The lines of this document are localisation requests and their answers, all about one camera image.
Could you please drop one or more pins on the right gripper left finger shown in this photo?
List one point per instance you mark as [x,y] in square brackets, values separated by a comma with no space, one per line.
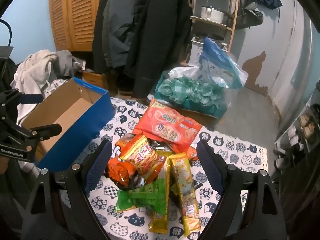
[80,180]

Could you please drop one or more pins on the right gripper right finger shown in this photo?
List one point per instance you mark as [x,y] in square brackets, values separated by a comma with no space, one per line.
[228,181]

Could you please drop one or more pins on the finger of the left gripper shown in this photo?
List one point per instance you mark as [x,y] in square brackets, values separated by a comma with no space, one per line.
[25,99]

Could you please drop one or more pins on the orange hand-print snack bag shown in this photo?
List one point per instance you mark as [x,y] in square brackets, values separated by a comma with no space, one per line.
[122,173]

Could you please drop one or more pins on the long yellow cracker pack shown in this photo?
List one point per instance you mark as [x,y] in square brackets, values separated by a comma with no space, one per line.
[159,223]
[187,196]

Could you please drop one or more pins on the orange striped fries snack bag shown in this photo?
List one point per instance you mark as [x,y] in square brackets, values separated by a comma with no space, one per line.
[146,155]

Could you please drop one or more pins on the blue cardboard box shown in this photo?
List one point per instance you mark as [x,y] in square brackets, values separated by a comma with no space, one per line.
[82,110]

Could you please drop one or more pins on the green snack bag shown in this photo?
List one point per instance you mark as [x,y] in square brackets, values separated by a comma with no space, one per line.
[140,197]

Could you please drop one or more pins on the large red chip bag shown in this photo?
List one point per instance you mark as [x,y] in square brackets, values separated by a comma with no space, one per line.
[162,123]

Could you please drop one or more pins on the white towel pile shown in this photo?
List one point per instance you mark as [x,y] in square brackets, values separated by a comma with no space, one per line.
[35,73]

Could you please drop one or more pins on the grey garment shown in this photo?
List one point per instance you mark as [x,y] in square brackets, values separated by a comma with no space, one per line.
[66,65]

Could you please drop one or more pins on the shoe rack with shoes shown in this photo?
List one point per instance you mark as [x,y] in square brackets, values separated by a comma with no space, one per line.
[300,138]

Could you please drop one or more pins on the teal crumpled plastic bags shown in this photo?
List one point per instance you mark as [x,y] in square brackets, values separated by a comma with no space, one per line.
[190,94]

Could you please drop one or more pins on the wooden louvered cabinet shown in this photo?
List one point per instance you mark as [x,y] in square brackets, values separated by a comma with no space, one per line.
[73,23]

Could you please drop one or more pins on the blue white plastic bag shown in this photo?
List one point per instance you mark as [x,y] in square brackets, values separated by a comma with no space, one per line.
[219,68]

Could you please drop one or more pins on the hanging dark jackets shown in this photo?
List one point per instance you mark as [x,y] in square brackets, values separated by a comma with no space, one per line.
[139,39]

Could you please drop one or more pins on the hanging dark bag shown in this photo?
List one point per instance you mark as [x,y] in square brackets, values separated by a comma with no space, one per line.
[248,16]

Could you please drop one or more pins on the metal pot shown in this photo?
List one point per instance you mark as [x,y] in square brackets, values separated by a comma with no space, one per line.
[212,14]

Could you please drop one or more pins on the wooden shelf rack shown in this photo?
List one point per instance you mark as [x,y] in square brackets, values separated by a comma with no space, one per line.
[227,28]

